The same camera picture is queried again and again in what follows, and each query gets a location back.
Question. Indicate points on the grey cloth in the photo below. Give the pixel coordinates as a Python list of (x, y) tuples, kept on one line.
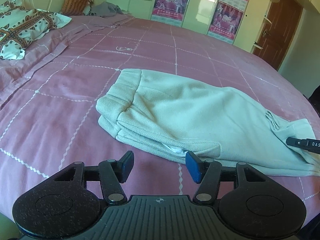
[(107, 9)]

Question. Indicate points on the pink pillow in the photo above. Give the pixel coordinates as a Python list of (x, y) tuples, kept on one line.
[(110, 21), (50, 47)]

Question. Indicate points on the white brown patterned pillow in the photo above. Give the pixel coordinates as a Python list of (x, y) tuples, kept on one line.
[(22, 27)]

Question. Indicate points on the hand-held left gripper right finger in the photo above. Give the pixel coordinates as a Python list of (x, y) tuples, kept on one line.
[(193, 166)]

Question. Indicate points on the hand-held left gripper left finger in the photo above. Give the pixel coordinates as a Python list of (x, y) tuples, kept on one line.
[(127, 166)]

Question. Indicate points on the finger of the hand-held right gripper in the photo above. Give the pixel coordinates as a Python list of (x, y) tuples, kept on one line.
[(303, 143)]

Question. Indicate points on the black jacket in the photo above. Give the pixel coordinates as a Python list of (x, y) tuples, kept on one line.
[(315, 97)]

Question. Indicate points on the pink checked bed sheet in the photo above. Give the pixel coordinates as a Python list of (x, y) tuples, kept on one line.
[(62, 92)]

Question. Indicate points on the cream wardrobe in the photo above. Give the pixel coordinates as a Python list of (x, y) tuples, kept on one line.
[(200, 5)]

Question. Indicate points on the white pants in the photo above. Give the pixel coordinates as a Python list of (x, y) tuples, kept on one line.
[(187, 105)]

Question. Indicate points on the cream corner shelf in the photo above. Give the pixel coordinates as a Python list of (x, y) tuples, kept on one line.
[(271, 7)]

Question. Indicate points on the brown wooden door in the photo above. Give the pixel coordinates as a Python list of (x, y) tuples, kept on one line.
[(280, 30)]

